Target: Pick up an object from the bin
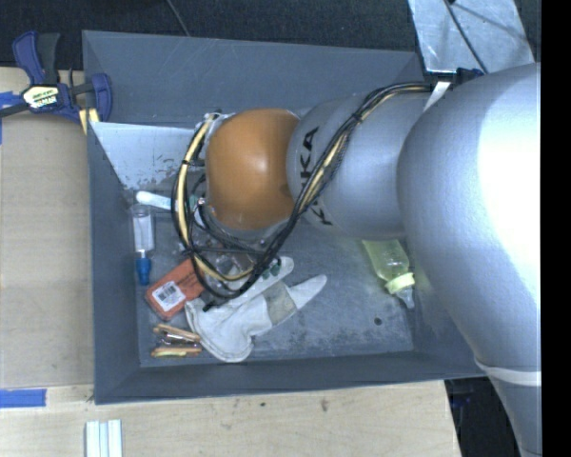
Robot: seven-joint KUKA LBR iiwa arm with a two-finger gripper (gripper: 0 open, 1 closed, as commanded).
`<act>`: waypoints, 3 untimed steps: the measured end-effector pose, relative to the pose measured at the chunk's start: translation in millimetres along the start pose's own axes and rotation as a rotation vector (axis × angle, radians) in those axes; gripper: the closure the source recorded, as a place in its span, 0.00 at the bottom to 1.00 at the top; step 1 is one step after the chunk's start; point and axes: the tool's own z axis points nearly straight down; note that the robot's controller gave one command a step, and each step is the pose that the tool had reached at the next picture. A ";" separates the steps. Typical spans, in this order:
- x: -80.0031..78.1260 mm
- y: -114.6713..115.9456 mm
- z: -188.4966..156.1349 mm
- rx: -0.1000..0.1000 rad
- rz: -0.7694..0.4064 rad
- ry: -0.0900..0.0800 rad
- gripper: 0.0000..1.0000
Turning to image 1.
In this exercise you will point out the clear bottle with blue cap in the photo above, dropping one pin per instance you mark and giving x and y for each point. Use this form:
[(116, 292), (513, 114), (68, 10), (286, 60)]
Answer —
[(143, 229)]

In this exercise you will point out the orange packet with barcode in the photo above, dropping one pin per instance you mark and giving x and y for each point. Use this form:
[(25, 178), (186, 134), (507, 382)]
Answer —
[(171, 291)]

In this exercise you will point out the grey metal bin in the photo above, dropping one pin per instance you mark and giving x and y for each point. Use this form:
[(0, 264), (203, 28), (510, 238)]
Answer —
[(333, 322)]

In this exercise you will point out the pale wood board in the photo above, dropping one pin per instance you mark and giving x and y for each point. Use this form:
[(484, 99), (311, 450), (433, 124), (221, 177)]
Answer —
[(43, 255)]

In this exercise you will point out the yellow-green baby bottle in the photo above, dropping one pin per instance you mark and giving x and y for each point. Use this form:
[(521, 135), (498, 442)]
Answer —
[(390, 260)]

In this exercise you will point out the white work glove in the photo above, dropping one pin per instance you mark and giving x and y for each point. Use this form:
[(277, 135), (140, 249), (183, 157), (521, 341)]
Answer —
[(233, 324)]

